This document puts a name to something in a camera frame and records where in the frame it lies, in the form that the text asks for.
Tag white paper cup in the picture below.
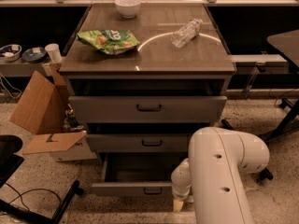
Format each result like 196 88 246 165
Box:
45 43 63 63

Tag blue patterned bowl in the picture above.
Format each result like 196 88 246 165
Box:
21 47 47 63
0 44 21 62

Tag grey top drawer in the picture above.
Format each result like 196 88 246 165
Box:
69 96 227 123

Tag grey bottom drawer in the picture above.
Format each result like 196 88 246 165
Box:
92 152 187 196

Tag grey drawer cabinet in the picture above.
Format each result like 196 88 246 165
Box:
59 2 237 133

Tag blue patterned bowl left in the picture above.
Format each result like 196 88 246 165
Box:
0 44 21 62

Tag black stand with wheels left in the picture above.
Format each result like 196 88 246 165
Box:
0 134 83 224

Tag black stand base right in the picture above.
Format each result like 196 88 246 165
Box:
221 98 299 183

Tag white bowl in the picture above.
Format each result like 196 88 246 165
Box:
115 0 141 19

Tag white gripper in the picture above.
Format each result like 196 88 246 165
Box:
171 159 192 213

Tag grey middle drawer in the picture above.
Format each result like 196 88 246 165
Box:
87 133 191 152

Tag green chip bag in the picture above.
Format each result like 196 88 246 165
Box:
77 30 140 55

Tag open cardboard box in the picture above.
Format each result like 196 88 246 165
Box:
10 63 96 161

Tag black cable on floor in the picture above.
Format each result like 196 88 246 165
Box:
0 181 64 217

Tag blue patterned bowl right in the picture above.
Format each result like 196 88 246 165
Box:
21 47 47 63

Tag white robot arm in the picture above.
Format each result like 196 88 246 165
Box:
171 127 270 224

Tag grey drawer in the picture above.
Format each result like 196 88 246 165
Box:
87 133 191 152
69 96 227 123
92 152 187 196

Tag clear plastic water bottle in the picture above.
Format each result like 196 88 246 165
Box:
171 19 203 49

